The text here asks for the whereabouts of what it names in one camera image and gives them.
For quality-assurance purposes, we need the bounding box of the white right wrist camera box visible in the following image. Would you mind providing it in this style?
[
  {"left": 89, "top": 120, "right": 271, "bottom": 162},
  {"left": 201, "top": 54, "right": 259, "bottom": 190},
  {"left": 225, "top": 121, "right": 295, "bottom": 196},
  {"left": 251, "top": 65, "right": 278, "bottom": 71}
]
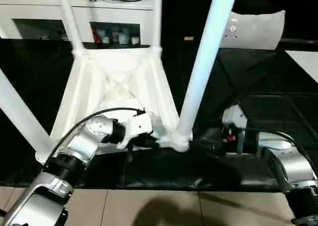
[{"left": 221, "top": 104, "right": 248, "bottom": 132}]

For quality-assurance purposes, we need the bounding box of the black work mat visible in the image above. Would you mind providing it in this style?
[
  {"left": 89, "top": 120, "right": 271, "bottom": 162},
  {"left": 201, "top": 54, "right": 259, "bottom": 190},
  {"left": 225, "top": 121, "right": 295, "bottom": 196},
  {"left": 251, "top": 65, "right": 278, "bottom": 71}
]
[{"left": 0, "top": 37, "right": 318, "bottom": 193}]

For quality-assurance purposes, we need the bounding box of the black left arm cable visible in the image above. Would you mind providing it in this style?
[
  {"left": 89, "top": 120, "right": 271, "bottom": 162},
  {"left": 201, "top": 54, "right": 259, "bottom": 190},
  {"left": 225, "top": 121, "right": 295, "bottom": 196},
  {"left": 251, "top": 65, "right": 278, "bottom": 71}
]
[{"left": 43, "top": 107, "right": 147, "bottom": 168}]

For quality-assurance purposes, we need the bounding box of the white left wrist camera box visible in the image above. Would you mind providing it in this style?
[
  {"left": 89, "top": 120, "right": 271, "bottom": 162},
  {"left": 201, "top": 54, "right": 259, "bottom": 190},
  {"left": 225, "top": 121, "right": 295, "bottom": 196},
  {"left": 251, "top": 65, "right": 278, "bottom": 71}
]
[{"left": 117, "top": 112, "right": 156, "bottom": 150}]

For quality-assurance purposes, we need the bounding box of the white flat board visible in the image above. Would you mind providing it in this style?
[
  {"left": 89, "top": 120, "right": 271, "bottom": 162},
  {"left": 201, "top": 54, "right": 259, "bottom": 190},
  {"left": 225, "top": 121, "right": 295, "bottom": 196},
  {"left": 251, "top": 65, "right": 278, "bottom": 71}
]
[{"left": 285, "top": 50, "right": 318, "bottom": 83}]

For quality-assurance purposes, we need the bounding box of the white plastic table top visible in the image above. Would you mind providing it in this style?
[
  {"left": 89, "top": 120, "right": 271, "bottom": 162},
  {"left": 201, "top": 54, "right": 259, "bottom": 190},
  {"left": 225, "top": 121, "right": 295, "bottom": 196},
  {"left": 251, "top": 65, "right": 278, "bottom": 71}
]
[{"left": 36, "top": 46, "right": 192, "bottom": 165}]

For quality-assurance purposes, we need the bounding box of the white glass-door cabinet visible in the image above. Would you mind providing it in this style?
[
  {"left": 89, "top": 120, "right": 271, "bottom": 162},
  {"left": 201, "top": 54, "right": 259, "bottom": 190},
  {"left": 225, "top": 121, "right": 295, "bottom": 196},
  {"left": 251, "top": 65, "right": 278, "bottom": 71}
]
[{"left": 0, "top": 0, "right": 155, "bottom": 49}]

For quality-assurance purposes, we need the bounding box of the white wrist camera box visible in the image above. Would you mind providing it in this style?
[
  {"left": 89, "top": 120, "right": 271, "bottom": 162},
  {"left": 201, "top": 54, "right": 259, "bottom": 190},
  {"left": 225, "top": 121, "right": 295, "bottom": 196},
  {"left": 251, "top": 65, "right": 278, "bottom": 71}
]
[
  {"left": 117, "top": 112, "right": 156, "bottom": 150},
  {"left": 221, "top": 104, "right": 248, "bottom": 132}
]

